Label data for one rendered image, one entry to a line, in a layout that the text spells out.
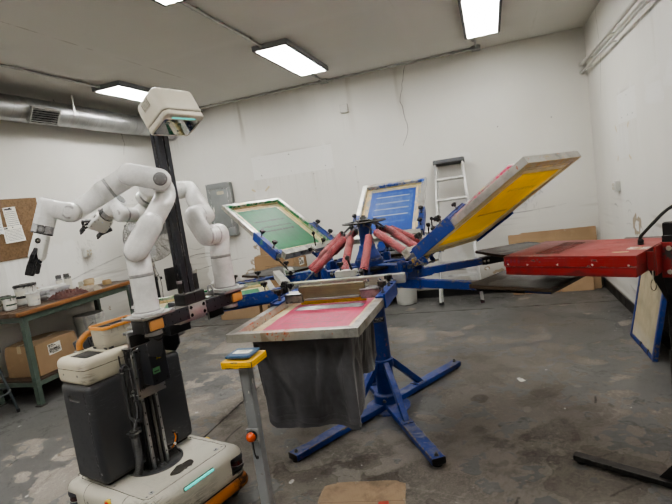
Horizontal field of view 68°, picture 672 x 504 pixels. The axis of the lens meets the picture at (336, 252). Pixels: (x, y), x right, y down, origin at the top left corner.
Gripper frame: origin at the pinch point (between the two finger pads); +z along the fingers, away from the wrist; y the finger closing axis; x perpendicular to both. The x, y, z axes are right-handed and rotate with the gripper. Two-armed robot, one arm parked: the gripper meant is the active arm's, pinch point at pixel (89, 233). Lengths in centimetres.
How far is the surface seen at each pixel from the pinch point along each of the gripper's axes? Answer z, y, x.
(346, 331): -94, 32, -120
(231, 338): -51, 18, -97
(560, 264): -169, 100, -125
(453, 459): -61, 147, -165
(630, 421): -142, 213, -187
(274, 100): -14, 308, 352
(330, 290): -75, 74, -76
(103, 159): 176, 171, 342
